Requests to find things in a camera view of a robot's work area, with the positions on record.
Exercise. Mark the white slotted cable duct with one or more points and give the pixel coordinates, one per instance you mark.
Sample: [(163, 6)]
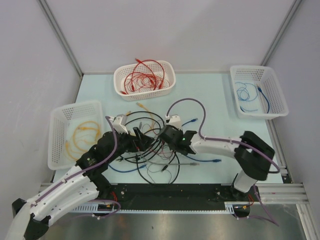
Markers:
[(96, 208)]

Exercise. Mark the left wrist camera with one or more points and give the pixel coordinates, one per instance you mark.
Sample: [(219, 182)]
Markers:
[(119, 123)]

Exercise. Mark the white basket right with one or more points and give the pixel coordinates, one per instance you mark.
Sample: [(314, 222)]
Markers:
[(257, 92)]

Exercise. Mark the white basket top centre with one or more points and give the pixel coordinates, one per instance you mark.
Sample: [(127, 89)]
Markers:
[(145, 79)]

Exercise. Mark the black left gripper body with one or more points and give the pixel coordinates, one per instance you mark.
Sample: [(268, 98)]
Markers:
[(129, 144)]

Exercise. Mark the white basket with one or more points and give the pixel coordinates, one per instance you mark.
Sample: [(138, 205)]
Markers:
[(145, 79), (73, 130), (257, 92)]

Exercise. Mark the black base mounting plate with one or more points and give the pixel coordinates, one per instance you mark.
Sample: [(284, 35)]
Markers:
[(174, 197)]

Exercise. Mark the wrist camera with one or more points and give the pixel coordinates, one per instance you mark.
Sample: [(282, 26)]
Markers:
[(119, 123), (173, 120)]

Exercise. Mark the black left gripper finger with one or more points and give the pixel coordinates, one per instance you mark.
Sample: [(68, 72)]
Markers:
[(145, 142), (137, 132)]

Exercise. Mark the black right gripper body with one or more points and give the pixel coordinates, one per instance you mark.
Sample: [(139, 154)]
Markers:
[(173, 147)]

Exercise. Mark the white basket left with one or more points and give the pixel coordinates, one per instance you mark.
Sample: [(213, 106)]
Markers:
[(73, 130)]

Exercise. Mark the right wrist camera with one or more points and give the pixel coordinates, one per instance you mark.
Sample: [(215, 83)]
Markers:
[(173, 120)]

